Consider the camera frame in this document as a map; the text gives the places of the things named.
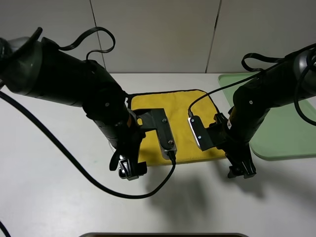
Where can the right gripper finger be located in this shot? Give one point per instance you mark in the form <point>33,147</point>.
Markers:
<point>249,169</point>
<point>234,170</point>

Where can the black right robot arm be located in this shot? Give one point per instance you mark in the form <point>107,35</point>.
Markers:
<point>302,64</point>

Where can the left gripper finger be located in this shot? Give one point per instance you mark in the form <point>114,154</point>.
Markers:
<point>137,170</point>
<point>120,161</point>

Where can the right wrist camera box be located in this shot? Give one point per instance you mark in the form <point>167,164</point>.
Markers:
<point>200,133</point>

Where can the yellow microfiber towel black trim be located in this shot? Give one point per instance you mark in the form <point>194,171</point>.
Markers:
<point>175,104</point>

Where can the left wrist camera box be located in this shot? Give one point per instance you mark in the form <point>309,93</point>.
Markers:
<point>156,119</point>

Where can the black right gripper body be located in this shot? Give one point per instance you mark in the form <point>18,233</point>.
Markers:
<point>233,140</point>

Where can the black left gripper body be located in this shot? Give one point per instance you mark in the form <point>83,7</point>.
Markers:
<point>121,129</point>

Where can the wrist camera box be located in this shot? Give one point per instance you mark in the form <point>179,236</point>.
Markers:
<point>156,119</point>
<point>200,133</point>

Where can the light green plastic tray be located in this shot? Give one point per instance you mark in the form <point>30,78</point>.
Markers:
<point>284,128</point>

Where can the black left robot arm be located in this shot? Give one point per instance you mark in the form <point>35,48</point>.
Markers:
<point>45,72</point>

